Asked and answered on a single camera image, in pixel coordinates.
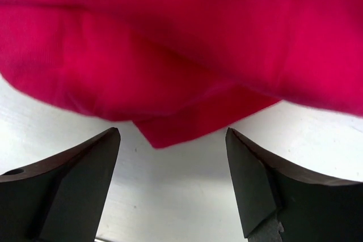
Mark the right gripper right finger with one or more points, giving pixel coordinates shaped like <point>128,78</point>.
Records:
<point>279,200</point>

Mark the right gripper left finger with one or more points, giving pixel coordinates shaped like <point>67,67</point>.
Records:
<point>62,197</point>

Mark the crimson red t-shirt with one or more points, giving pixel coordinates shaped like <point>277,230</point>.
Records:
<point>180,69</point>

